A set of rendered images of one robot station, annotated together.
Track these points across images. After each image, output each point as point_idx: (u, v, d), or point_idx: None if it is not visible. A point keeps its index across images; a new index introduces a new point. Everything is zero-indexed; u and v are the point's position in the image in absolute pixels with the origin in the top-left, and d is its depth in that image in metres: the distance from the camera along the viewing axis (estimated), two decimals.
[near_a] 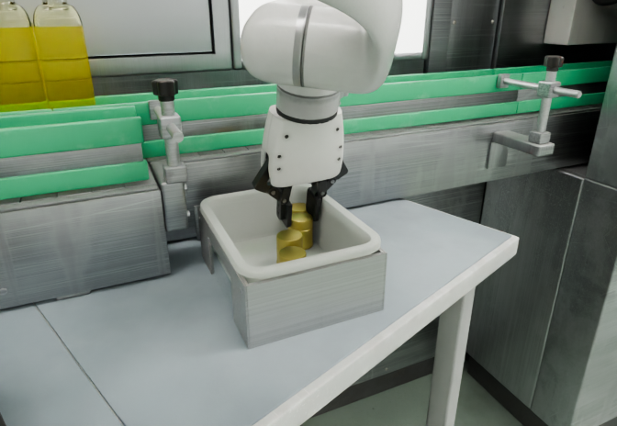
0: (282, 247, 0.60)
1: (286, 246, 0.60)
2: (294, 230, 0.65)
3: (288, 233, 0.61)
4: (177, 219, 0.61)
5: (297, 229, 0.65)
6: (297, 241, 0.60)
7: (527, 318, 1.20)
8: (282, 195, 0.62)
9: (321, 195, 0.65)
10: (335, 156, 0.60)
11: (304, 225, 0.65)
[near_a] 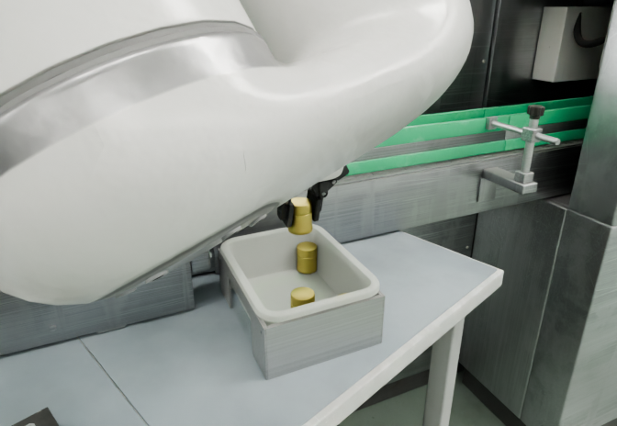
0: (293, 212, 0.65)
1: (297, 211, 0.65)
2: None
3: (298, 200, 0.66)
4: (201, 262, 0.70)
5: None
6: (308, 207, 0.65)
7: (517, 334, 1.29)
8: None
9: (322, 195, 0.65)
10: None
11: None
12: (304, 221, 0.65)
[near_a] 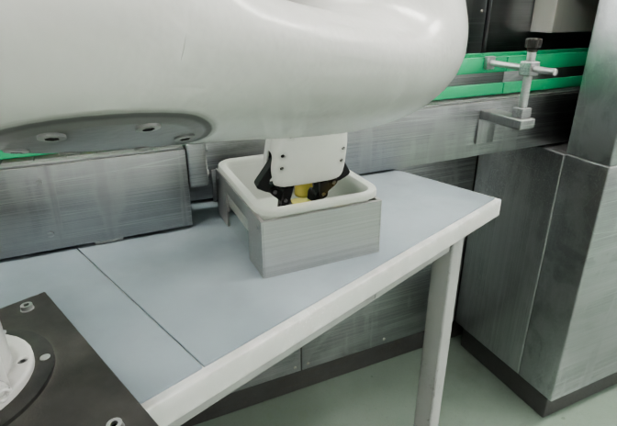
0: None
1: None
2: None
3: None
4: (199, 176, 0.70)
5: None
6: None
7: (515, 287, 1.29)
8: (284, 195, 0.62)
9: (322, 196, 0.65)
10: (338, 157, 0.61)
11: None
12: None
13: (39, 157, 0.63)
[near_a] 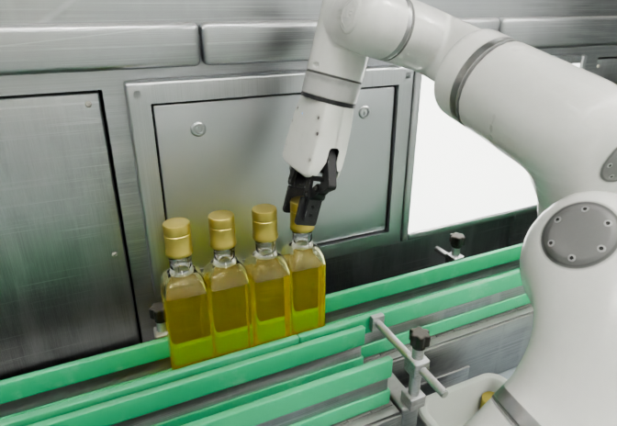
0: (274, 218, 0.63)
1: (275, 215, 0.64)
2: (231, 228, 0.62)
3: (262, 208, 0.64)
4: None
5: (232, 225, 0.62)
6: (274, 207, 0.65)
7: None
8: None
9: (306, 184, 0.69)
10: None
11: (234, 217, 0.62)
12: (276, 221, 0.65)
13: None
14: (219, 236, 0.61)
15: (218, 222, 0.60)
